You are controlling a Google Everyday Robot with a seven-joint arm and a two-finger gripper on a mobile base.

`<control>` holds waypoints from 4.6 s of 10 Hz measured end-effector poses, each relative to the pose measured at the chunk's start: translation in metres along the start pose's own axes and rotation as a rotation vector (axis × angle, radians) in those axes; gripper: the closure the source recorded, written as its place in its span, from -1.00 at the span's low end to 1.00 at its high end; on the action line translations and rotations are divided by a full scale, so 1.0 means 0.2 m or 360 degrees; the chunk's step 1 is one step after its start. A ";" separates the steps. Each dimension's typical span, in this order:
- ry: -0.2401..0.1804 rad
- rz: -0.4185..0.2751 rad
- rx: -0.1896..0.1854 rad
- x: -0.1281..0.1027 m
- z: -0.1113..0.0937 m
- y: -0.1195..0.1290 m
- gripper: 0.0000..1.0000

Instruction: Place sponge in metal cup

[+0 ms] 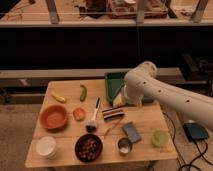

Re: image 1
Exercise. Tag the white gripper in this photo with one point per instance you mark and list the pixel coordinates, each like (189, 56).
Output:
(127, 96)

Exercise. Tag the blue sponge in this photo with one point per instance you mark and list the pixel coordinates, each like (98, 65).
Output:
(131, 132)

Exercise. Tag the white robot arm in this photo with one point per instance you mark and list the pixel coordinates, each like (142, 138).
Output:
(142, 81)

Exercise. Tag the small metal cup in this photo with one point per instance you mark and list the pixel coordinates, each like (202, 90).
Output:
(124, 146)

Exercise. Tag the light green cup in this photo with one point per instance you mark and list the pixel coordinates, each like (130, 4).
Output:
(159, 138)

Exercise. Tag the white plastic cup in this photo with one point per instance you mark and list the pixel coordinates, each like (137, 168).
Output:
(46, 147)

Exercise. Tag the green plastic tray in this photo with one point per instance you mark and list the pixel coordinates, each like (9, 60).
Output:
(114, 83)

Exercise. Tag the striped dark block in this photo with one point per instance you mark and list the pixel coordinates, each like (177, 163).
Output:
(112, 113)

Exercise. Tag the thin wooden spoon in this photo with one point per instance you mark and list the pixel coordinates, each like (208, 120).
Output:
(111, 128)

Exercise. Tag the green toy pepper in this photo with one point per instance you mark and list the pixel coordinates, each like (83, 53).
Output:
(83, 93)

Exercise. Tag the orange toy fruit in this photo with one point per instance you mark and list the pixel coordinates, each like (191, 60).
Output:
(79, 114)

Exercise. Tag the wooden table board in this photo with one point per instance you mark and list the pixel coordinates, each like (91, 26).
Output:
(147, 118)

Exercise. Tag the dark bowl with food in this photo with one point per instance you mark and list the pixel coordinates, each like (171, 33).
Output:
(88, 148)

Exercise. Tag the yellow toy banana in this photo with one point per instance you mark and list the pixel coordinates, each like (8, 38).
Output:
(59, 98)

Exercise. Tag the black box on floor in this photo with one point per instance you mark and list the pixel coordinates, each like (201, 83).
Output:
(195, 132)

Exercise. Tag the orange plastic bowl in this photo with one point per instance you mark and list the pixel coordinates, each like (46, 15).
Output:
(53, 117)

